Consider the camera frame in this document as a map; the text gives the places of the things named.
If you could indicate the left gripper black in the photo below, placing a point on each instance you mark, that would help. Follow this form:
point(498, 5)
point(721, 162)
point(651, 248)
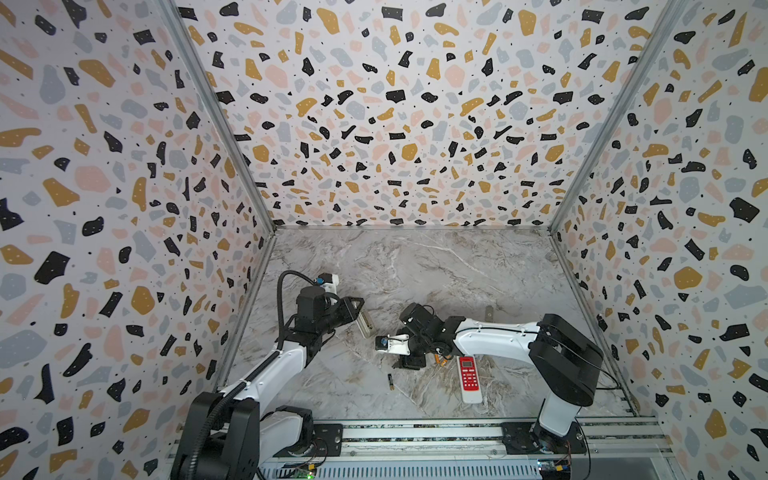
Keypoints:
point(341, 304)

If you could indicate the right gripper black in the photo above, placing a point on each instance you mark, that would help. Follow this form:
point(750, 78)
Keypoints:
point(409, 324)

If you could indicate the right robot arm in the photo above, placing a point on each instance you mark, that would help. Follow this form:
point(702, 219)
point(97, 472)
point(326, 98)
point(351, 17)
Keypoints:
point(569, 363)

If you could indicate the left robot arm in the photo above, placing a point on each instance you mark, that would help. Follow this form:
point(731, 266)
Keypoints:
point(229, 434)

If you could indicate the red and white remote control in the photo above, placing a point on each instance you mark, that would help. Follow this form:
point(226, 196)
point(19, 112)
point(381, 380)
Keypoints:
point(469, 380)

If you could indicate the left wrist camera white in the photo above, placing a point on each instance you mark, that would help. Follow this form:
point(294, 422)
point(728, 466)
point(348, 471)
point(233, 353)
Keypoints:
point(329, 282)

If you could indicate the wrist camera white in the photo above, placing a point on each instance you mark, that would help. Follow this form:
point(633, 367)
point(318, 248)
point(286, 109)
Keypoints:
point(329, 282)
point(396, 344)

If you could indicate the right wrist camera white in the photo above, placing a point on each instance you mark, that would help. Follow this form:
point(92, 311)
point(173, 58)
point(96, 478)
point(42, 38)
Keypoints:
point(396, 344)

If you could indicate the aluminium mounting rail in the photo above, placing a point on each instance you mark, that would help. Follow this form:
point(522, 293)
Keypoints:
point(596, 448)

